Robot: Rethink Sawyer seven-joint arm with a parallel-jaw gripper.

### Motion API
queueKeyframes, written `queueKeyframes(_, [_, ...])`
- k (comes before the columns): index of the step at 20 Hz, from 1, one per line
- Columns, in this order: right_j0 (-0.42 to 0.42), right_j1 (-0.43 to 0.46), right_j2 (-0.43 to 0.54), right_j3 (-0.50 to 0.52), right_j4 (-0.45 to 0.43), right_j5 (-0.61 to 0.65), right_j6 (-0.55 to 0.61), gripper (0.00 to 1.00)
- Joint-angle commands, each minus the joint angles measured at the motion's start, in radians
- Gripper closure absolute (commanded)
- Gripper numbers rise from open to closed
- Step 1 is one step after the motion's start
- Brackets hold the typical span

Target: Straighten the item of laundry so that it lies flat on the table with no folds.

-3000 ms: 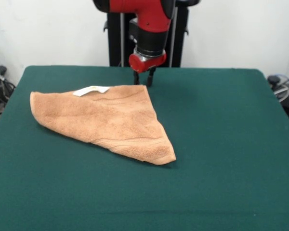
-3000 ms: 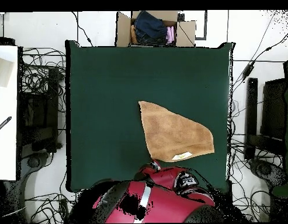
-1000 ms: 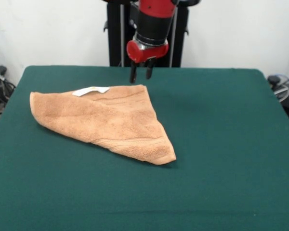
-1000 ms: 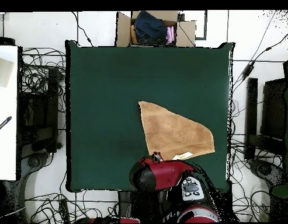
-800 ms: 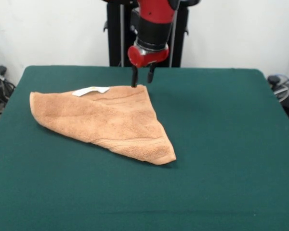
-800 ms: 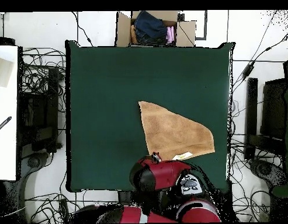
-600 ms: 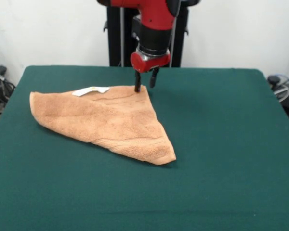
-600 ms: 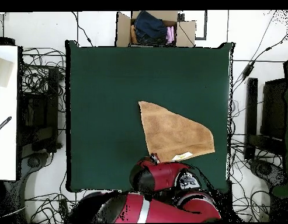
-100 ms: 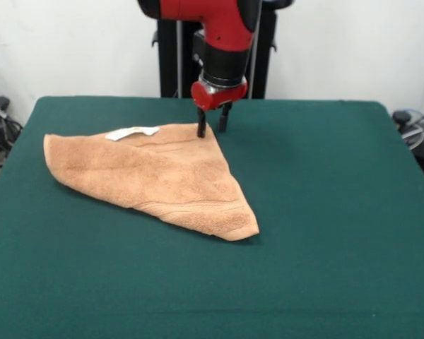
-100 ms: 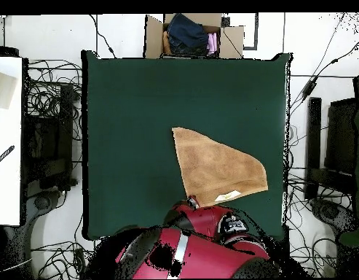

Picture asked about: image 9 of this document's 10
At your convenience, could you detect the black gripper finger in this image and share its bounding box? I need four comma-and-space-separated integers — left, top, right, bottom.
196, 108, 208, 138
217, 102, 232, 133

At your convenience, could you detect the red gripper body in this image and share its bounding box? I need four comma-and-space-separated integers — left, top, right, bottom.
191, 76, 249, 113

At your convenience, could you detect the dark green table cloth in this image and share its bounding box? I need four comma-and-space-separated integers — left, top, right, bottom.
0, 95, 424, 339

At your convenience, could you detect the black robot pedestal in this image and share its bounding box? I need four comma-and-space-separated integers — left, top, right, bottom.
149, 0, 296, 100

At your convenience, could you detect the tan terry towel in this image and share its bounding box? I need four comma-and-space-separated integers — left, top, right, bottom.
42, 121, 261, 242

